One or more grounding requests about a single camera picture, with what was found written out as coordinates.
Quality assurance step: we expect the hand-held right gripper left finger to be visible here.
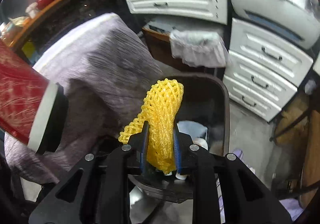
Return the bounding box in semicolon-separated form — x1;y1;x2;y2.
29;120;150;224

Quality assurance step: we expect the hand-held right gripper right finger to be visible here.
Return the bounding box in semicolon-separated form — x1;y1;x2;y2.
174;124;292;224

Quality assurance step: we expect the yellow foam net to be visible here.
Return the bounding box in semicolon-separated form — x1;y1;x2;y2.
119;78;184;174

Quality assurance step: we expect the dark trash bin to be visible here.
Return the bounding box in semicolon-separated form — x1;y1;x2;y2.
127;75;230;203

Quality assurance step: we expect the red gold patterned canister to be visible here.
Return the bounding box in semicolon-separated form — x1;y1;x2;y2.
0;39;69;154

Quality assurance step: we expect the purple grey tablecloth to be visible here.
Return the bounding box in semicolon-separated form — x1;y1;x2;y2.
4;13;164;184

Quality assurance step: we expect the bin with clear liner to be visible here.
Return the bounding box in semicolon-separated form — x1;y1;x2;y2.
169;30;229;68

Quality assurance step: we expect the white drawer chest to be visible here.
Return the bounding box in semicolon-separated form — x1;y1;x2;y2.
222;18;314;123

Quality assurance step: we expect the brown cardboard box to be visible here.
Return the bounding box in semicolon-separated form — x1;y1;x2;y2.
275;104;320;207

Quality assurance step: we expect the white wide drawer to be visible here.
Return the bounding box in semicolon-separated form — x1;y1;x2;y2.
125;0;228;25

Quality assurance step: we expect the white narrow drawer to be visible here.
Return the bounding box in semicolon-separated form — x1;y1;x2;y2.
312;57;320;77

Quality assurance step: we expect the white snack cup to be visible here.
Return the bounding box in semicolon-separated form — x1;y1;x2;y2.
26;3;39;18

